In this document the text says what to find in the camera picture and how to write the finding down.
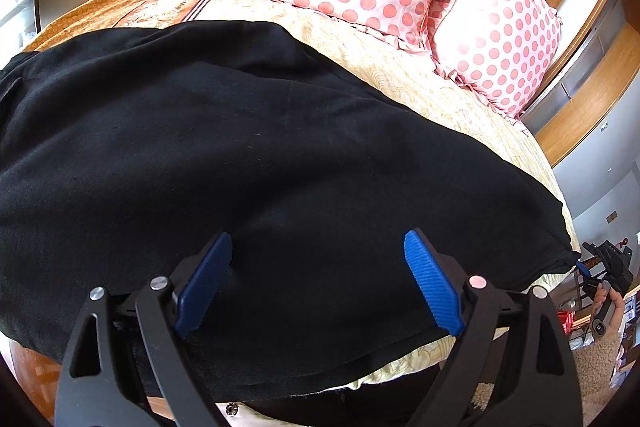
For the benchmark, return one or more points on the person's right hand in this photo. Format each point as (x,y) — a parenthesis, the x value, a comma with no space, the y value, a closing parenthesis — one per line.
(607,312)

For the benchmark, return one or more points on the window with curtain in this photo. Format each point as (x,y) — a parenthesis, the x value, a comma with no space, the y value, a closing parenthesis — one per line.
(19,26)

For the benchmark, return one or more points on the black pants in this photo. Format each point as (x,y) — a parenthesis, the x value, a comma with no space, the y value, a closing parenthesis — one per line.
(125,150)

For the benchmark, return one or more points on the wooden door frame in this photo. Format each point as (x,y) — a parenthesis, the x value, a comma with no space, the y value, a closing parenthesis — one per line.
(597,60)

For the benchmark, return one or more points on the person's black trouser legs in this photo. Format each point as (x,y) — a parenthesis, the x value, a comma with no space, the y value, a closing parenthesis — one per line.
(389,404)

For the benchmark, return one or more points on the polka dot pillow near door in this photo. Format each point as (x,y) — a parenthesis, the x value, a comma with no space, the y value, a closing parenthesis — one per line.
(499,49)

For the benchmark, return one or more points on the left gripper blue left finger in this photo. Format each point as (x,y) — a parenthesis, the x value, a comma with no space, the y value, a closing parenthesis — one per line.
(197,280)

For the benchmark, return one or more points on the cream patterned bedspread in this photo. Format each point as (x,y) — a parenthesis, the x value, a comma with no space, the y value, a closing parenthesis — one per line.
(404,77)

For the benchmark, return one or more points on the orange bed skirt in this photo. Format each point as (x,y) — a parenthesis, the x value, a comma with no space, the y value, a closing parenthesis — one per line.
(103,14)

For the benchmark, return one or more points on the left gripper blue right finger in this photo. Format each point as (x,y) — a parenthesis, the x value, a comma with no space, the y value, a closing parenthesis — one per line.
(437,283)

